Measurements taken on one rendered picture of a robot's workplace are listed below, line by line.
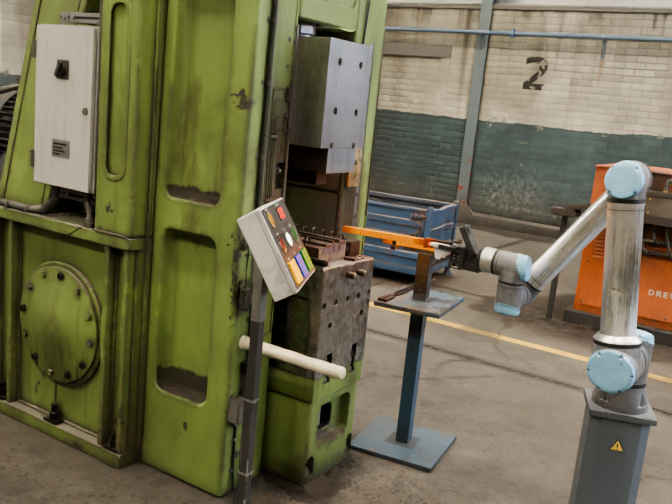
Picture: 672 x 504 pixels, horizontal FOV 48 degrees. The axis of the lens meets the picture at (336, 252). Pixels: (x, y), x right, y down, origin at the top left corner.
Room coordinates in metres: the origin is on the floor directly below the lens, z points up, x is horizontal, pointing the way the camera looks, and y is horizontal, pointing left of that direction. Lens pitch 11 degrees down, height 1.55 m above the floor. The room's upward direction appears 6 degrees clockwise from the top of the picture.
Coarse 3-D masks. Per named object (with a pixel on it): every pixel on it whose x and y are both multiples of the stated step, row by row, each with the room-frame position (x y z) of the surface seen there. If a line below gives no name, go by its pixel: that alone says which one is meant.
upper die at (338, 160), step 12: (288, 156) 2.98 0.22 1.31; (300, 156) 2.95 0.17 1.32; (312, 156) 2.92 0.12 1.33; (324, 156) 2.89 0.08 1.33; (336, 156) 2.94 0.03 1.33; (348, 156) 3.01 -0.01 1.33; (300, 168) 2.95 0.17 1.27; (312, 168) 2.92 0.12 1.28; (324, 168) 2.89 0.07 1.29; (336, 168) 2.94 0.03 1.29; (348, 168) 3.02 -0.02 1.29
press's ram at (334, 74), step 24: (312, 48) 2.88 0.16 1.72; (336, 48) 2.88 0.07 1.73; (360, 48) 3.02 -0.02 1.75; (312, 72) 2.88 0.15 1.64; (336, 72) 2.89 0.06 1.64; (360, 72) 3.03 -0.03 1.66; (312, 96) 2.87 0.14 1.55; (336, 96) 2.90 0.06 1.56; (360, 96) 3.05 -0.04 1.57; (312, 120) 2.87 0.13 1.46; (336, 120) 2.92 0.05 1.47; (360, 120) 3.07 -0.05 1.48; (312, 144) 2.86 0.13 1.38; (336, 144) 2.93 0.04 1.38; (360, 144) 3.08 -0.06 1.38
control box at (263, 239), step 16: (272, 208) 2.42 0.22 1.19; (240, 224) 2.28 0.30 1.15; (256, 224) 2.28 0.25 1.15; (288, 224) 2.52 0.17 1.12; (256, 240) 2.28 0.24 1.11; (272, 240) 2.27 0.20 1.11; (256, 256) 2.28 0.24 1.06; (272, 256) 2.27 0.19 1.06; (288, 256) 2.35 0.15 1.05; (272, 272) 2.27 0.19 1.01; (288, 272) 2.27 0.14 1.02; (272, 288) 2.27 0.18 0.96; (288, 288) 2.26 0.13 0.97
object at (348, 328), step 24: (336, 264) 2.93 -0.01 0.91; (360, 264) 3.05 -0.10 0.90; (312, 288) 2.86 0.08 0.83; (360, 288) 3.07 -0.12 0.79; (288, 312) 2.94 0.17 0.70; (312, 312) 2.84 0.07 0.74; (336, 312) 2.92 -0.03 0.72; (288, 336) 2.94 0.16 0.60; (312, 336) 2.84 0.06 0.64; (336, 336) 2.94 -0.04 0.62; (360, 336) 3.10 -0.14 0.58; (336, 360) 2.95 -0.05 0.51
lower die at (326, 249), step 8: (304, 232) 3.09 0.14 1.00; (312, 240) 2.99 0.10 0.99; (320, 240) 3.00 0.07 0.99; (328, 240) 2.98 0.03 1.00; (344, 240) 3.05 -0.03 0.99; (312, 248) 2.90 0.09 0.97; (320, 248) 2.89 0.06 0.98; (328, 248) 2.94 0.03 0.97; (336, 248) 2.99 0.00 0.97; (344, 248) 3.05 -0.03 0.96; (312, 256) 2.90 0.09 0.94; (320, 256) 2.90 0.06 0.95; (328, 256) 2.95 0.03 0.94; (336, 256) 3.00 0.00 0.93; (344, 256) 3.05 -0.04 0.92
